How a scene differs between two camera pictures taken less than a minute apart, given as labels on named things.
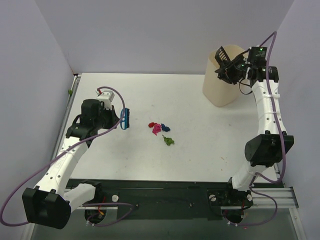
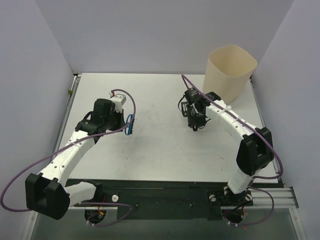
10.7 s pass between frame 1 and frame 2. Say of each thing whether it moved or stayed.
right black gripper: moved
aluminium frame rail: stayed
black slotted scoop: moved
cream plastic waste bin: stayed
